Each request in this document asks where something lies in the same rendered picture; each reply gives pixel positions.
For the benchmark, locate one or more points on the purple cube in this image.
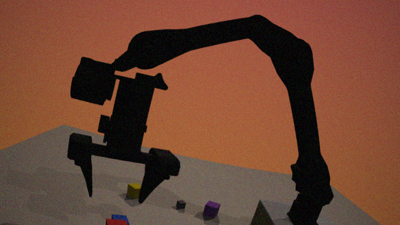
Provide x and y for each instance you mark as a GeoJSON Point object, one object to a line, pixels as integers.
{"type": "Point", "coordinates": [211, 209]}

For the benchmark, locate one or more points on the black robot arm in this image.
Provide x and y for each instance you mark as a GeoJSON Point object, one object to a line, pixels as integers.
{"type": "Point", "coordinates": [292, 58]}

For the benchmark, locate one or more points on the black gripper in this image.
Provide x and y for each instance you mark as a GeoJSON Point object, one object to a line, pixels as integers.
{"type": "Point", "coordinates": [124, 142]}

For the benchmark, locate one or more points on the red block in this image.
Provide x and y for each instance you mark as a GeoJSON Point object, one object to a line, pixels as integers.
{"type": "Point", "coordinates": [115, 222]}

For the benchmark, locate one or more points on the blue block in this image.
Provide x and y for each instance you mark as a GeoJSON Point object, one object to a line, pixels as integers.
{"type": "Point", "coordinates": [122, 217]}

